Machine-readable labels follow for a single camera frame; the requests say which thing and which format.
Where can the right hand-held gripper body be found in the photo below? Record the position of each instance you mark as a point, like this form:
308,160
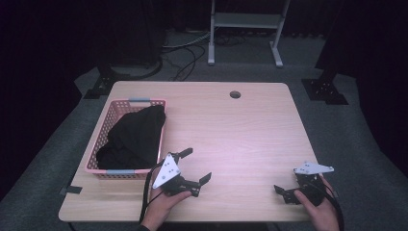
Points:
310,179

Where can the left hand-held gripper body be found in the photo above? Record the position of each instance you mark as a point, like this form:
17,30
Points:
166,170

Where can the black cloth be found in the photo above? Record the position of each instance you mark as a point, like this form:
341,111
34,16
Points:
134,141

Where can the pink plastic basket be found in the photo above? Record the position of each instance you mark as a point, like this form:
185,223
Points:
109,125

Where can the person's right hand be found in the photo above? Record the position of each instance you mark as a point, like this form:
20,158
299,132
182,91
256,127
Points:
317,214

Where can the person's left hand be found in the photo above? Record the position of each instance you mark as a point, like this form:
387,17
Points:
161,206

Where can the black stand base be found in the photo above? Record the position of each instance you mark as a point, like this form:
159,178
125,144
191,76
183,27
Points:
104,82
324,89

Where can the grey tape strip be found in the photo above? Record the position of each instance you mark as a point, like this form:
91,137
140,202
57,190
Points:
71,190

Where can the white metal stand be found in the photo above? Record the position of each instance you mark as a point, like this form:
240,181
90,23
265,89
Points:
245,20

